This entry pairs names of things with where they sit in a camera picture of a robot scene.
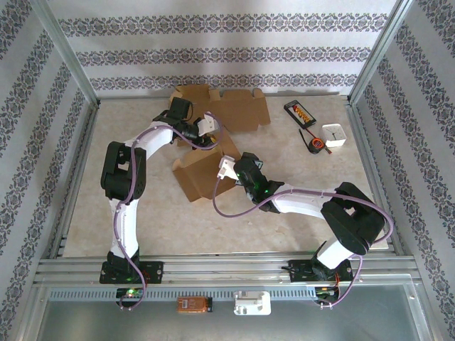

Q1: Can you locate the brown cardboard mailer box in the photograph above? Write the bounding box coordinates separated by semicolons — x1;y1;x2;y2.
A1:
169;84;272;135
171;134;243;204

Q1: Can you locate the black orange tape measure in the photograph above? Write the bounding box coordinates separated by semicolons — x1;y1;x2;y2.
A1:
298;128;334;156

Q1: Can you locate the black tray with orange beads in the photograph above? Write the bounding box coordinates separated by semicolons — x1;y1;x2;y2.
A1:
283;100;318;129

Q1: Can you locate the white square clock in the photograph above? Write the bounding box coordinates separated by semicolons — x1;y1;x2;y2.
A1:
321;123;348;149

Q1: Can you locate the small controller circuit board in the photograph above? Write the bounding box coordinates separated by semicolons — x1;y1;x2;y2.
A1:
116;286;146;300
314;286;341;298

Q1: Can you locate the orange flat device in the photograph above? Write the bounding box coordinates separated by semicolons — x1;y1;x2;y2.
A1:
176;297;213;315

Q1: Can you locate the grey metal base panel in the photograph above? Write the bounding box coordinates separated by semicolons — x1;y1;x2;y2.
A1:
21;273;437;341

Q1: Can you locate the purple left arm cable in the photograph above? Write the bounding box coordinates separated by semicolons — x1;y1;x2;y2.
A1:
113;111;225;312

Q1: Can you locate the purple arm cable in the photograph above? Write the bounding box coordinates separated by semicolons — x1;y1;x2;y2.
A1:
113;111;225;312
212;175;395;309

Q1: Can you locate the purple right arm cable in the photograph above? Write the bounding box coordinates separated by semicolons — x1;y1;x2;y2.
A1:
212;175;395;309

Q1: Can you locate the aluminium mounting rail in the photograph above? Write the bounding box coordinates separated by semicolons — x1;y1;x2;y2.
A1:
33;250;422;287

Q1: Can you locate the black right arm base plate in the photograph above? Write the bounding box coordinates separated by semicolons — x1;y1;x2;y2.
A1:
288;259;355;284

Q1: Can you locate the aluminium side rail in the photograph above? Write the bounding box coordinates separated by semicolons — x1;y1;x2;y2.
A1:
48;102;102;259
344;99;406;256

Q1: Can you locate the grey slotted cable duct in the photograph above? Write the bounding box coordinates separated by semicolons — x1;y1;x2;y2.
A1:
48;286;317;302

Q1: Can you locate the white plastic bracket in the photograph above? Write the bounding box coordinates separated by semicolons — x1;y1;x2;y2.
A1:
232;290;272;316

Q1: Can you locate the aluminium frame post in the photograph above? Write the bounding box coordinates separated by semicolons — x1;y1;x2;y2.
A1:
348;0;420;106
30;0;102;107

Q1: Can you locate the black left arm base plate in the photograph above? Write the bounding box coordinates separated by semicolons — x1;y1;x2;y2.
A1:
99;261;165;285

